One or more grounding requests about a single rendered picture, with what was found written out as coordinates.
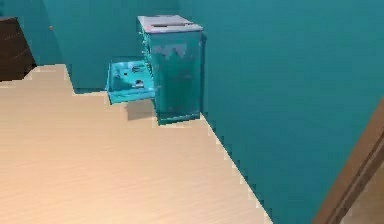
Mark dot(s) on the dark brown cupboard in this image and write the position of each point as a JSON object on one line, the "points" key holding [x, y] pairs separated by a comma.
{"points": [[13, 50]]}

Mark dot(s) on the teal chest of drawers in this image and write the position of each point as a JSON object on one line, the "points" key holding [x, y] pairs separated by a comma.
{"points": [[176, 73]]}

